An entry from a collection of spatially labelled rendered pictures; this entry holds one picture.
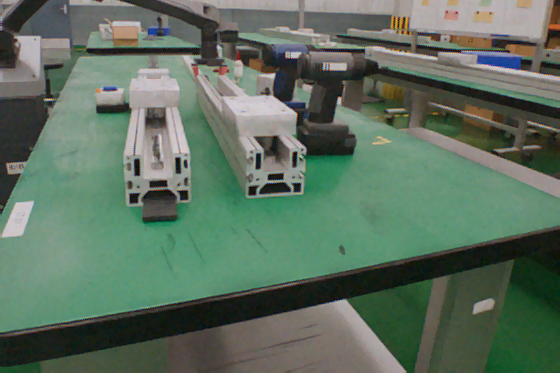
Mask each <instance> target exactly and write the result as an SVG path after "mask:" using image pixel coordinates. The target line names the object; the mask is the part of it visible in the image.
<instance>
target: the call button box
mask: <svg viewBox="0 0 560 373"><path fill-rule="evenodd" d="M100 89H101V92H100V93H95V102H96V113H97V114H98V113H124V110H125V108H130V105H129V102H125V89H124V88H117V89H115V90H104V89H103V88H100Z"/></svg>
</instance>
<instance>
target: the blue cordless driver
mask: <svg viewBox="0 0 560 373"><path fill-rule="evenodd" d="M301 52H305V53H306V54H307V52H325V51H324V50H322V49H319V48H316V47H314V45H312V44H266V45H265V46H264V47H263V50H262V61H263V63H264V64H265V66H271V67H279V69H278V70H275V74H274V80H273V86H272V91H273V97H275V98H276V99H278V100H279V101H280V102H282V103H283V104H285V105H286V106H287V107H289V108H290V109H292V110H293V111H294V112H296V113H297V116H296V127H299V126H303V121H304V120H305V119H307V118H308V113H309V111H308V109H307V107H306V103H305V102H304V101H302V100H300V99H297V98H293V95H294V89H295V83H296V80H298V79H299V77H298V75H297V60H298V56H299V55H300V54H301Z"/></svg>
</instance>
